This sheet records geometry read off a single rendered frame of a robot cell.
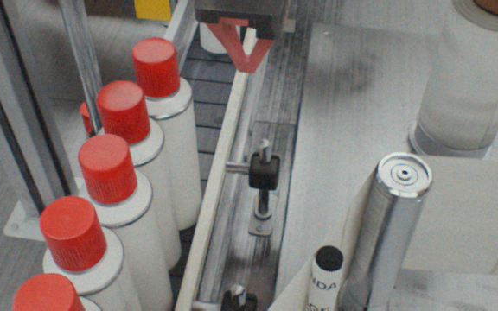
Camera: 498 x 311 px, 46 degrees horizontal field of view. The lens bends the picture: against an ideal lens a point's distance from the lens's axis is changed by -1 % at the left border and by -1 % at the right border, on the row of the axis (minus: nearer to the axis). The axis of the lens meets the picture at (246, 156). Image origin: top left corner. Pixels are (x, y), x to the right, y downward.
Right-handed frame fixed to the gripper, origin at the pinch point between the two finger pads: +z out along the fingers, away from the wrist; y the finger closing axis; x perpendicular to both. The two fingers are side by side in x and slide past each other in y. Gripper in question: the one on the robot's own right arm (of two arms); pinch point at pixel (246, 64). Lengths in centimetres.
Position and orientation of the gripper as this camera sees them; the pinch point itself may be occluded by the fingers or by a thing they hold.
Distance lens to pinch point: 54.0
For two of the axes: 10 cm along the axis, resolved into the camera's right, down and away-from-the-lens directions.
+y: 1.6, -7.4, 6.5
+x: -9.9, -1.2, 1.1
